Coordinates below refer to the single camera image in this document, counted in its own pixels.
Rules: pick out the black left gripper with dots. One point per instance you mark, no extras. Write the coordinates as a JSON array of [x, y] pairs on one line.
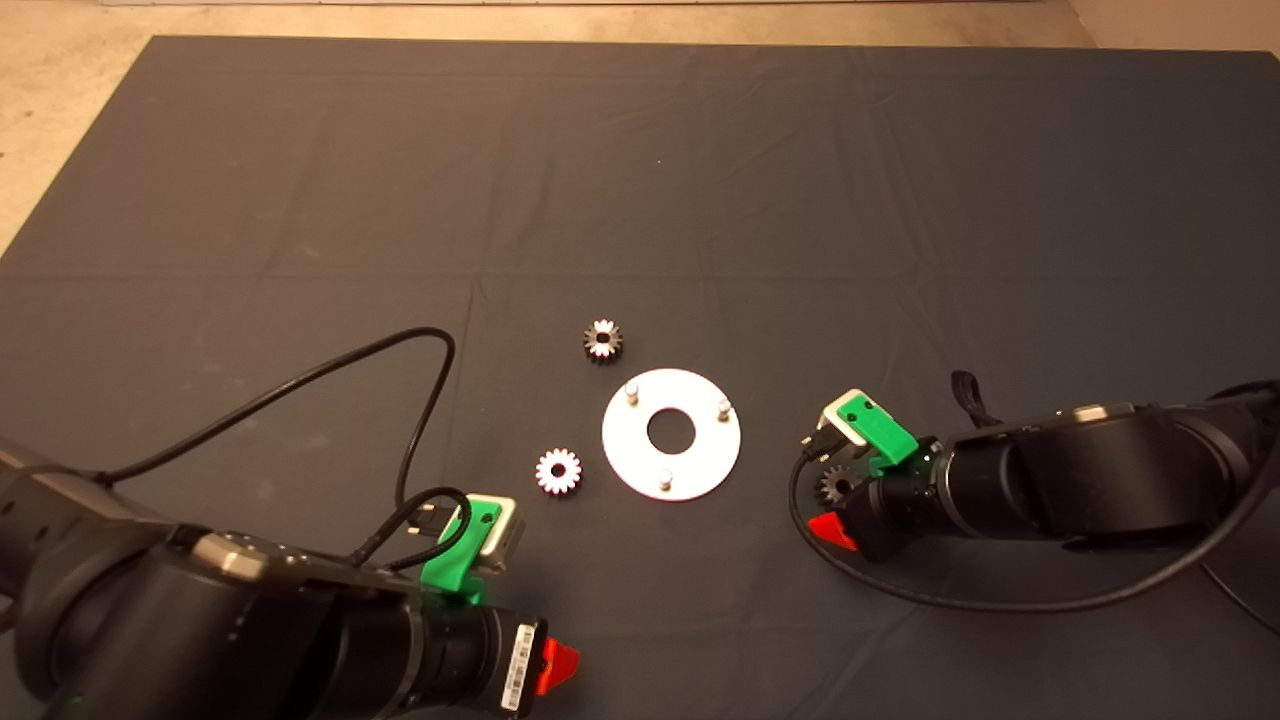
[[480, 665]]

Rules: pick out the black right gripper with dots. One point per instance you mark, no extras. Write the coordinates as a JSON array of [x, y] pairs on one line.
[[910, 505]]

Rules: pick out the small steel planetary gear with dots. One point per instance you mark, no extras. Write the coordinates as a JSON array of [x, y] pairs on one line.
[[548, 478], [611, 351], [830, 490]]

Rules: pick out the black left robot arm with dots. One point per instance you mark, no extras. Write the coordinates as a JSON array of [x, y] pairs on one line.
[[150, 620]]

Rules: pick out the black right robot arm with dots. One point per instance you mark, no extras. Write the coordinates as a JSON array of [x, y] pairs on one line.
[[1100, 480]]

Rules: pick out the round metal carrier plate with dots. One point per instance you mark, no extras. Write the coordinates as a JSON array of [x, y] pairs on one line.
[[625, 440]]

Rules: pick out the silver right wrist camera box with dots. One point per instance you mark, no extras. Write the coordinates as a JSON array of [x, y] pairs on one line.
[[842, 425]]

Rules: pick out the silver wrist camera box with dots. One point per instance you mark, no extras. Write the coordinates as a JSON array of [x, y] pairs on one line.
[[503, 538], [842, 425]]

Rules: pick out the green right camera mount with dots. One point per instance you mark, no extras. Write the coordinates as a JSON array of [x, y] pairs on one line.
[[885, 430]]

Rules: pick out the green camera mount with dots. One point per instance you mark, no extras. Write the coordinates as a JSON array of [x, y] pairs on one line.
[[452, 562], [885, 430]]

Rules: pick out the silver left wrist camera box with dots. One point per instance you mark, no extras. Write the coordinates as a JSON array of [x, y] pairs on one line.
[[503, 538]]

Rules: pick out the green left camera mount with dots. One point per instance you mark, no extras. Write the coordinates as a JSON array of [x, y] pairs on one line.
[[452, 562]]

